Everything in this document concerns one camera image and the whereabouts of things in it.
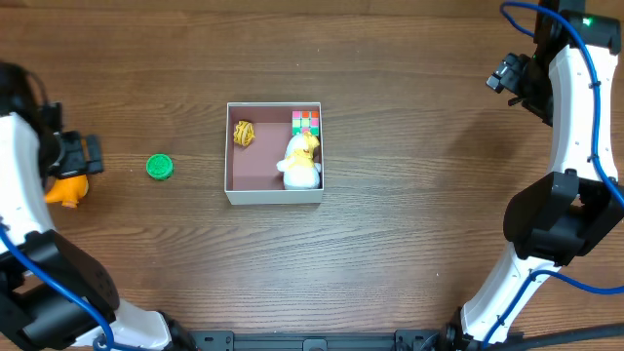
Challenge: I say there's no orange dinosaur toy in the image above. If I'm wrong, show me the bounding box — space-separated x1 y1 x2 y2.
45 175 89 209

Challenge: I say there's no green wheel disc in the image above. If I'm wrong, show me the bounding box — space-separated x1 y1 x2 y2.
145 153 175 180

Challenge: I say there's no gold wheel disc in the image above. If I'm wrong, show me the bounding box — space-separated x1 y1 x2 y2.
233 120 255 147

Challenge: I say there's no multicolour puzzle cube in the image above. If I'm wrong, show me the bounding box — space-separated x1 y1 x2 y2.
292 110 321 137

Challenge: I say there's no white duck plush toy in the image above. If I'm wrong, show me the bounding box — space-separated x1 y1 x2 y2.
276 132 322 190

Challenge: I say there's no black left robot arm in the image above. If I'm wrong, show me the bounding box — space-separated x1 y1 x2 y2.
1 62 197 351

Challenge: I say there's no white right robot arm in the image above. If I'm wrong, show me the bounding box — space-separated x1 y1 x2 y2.
425 0 623 350

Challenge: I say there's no white cardboard box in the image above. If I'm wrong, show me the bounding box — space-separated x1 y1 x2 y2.
224 101 324 205

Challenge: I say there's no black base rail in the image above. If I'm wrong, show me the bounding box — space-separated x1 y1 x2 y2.
184 323 624 351

